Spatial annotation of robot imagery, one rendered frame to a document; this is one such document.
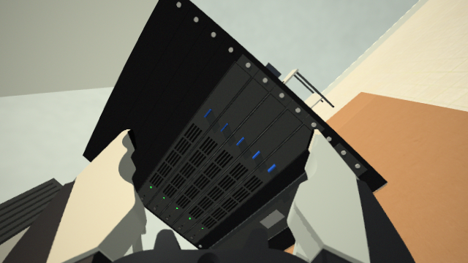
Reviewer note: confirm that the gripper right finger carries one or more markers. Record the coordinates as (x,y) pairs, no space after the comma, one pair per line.
(335,217)

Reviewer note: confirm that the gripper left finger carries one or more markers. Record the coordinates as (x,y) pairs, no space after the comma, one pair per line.
(96,218)

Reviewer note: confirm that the black server rack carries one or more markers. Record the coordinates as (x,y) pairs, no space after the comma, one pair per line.
(240,138)

